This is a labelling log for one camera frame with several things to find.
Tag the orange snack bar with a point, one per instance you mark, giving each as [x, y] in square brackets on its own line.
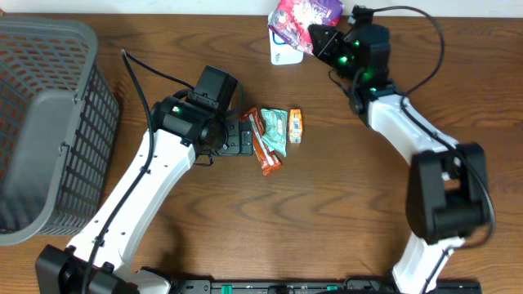
[268, 159]

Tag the grey plastic mesh basket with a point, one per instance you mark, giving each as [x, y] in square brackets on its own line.
[59, 120]

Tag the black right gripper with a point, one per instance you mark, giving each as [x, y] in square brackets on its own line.
[324, 50]

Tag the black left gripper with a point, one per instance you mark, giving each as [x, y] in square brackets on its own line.
[245, 137]

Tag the teal snack packet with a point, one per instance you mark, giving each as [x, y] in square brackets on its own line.
[275, 136]

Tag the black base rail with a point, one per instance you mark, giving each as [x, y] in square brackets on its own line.
[352, 285]

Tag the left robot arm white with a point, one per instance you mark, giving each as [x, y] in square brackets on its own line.
[99, 259]

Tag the purple snack package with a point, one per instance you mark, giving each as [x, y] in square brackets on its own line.
[291, 18]

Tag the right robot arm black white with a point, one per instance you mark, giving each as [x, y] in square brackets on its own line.
[447, 195]

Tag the small orange white packet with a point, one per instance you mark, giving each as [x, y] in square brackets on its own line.
[295, 126]

